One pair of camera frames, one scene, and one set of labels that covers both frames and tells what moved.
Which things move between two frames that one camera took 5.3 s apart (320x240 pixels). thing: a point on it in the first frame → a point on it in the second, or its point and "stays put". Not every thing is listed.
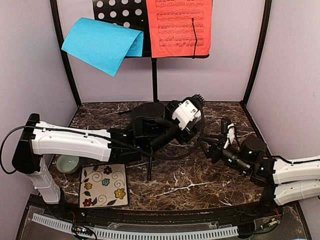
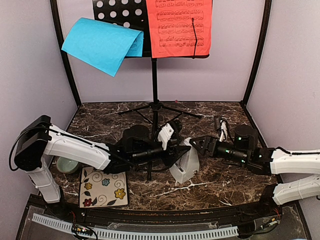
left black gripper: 190,133 → 174,156
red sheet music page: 180,28 stays put
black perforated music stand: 133,14 stays put
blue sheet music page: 102,45 stays put
